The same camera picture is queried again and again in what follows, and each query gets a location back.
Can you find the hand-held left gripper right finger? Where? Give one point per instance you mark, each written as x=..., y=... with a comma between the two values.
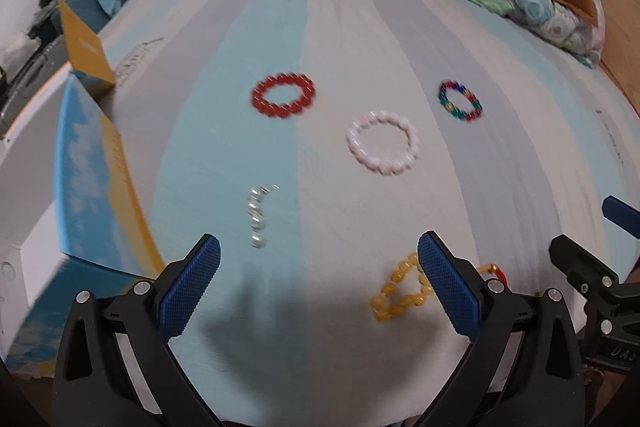
x=450, y=287

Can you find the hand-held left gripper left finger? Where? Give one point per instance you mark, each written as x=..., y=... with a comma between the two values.
x=192, y=287

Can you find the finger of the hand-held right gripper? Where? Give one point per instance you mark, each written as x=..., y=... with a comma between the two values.
x=575, y=257
x=622, y=216

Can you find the white cardboard box blue print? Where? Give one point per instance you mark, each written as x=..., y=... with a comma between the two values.
x=85, y=167

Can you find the grey suitcase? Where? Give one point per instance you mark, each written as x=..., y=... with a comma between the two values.
x=30, y=77

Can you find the striped bed sheet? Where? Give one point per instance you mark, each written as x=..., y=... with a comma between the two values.
x=325, y=32

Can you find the blue suitcase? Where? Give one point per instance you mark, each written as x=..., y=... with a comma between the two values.
x=95, y=2

